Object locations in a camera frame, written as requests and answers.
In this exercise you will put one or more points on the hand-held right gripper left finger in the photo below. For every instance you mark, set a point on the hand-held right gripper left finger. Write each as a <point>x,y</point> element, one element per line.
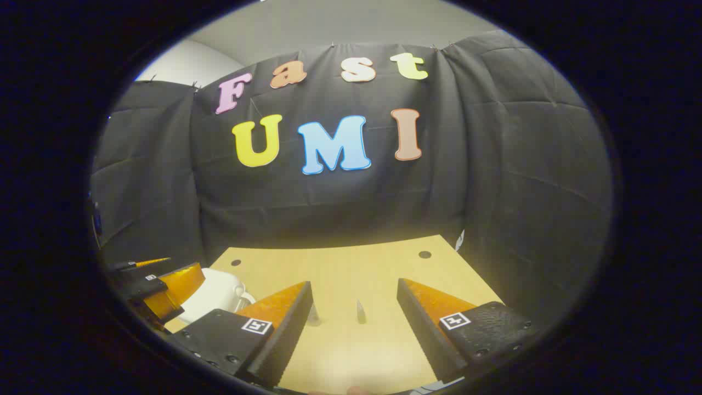
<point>285,340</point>

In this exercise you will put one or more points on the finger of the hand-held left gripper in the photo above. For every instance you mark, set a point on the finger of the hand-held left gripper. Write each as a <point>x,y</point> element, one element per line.
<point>143,263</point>
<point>181,282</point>

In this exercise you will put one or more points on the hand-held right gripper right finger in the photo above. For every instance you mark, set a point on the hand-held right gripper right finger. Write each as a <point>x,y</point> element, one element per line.
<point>422,329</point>

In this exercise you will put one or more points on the white suitcase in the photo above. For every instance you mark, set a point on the white suitcase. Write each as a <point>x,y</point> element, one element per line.
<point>214,296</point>

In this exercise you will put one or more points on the white tag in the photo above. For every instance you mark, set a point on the white tag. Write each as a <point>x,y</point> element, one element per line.
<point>459,240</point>

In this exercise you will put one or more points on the black backdrop cloth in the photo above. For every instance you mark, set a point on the black backdrop cloth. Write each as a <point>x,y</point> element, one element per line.
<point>329,208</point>

